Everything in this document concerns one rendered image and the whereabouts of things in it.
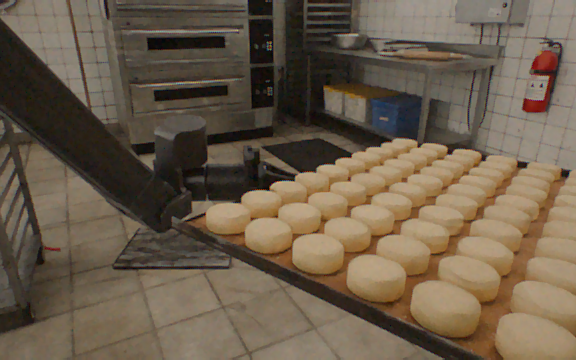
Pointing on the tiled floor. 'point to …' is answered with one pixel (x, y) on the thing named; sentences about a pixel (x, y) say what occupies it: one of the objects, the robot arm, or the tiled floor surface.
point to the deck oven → (193, 66)
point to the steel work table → (484, 57)
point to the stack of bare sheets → (169, 252)
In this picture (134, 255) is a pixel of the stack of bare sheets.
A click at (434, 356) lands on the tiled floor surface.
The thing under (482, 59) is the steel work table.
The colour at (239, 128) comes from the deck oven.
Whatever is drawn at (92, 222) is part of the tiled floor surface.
